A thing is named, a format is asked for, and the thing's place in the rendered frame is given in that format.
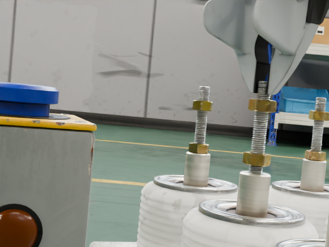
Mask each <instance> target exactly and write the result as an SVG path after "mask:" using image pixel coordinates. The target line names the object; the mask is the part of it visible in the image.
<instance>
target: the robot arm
mask: <svg viewBox="0 0 329 247"><path fill-rule="evenodd" d="M328 9H329V0H210V1H208V2H207V3H206V4H205V6H204V9H203V15H202V20H203V25H204V28H205V30H206V31H207V32H208V33H209V34H210V35H212V36H213V37H215V38H217V39H218V40H220V41H221V42H223V43H224V44H226V45H228V46H230V47H231V48H233V49H234V52H235V54H236V59H237V63H238V67H239V70H240V73H241V75H242V78H243V80H244V81H245V84H246V86H247V88H248V90H249V92H250V93H256V94H257V93H258V92H257V90H258V89H257V88H258V84H259V83H258V82H259V81H265V79H266V76H267V74H268V80H267V89H266V94H269V95H275V94H277V93H278V92H279V91H280V90H281V88H282V87H283V86H284V84H285V83H286V82H287V81H288V79H289V78H290V77H291V75H292V74H293V72H294V71H295V69H296V68H297V66H298V64H299V63H300V61H301V59H302V57H303V56H304V55H305V53H306V51H307V49H308V48H309V46H310V44H311V42H312V40H313V38H314V36H315V33H316V31H317V29H318V26H319V25H320V24H321V23H322V22H323V21H324V18H325V16H326V14H327V11H328ZM269 43H270V44H271V45H273V46H274V47H275V51H274V54H273V58H272V60H271V63H270V64H269V61H268V53H267V47H268V44H269Z"/></svg>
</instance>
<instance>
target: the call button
mask: <svg viewBox="0 0 329 247"><path fill-rule="evenodd" d="M58 99H59V91H58V90H57V89H56V88H55V87H48V86H42V85H32V84H21V83H10V82H0V113H2V114H12V115H25V116H49V110H50V105H53V104H58Z"/></svg>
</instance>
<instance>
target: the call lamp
mask: <svg viewBox="0 0 329 247"><path fill-rule="evenodd" d="M37 235H38V228H37V225H36V222H35V220H34V219H33V217H32V216H30V215H29V214H28V213H27V212H25V211H22V210H19V209H9V210H5V211H3V212H1V213H0V247H33V246H34V244H35V242H36V239H37Z"/></svg>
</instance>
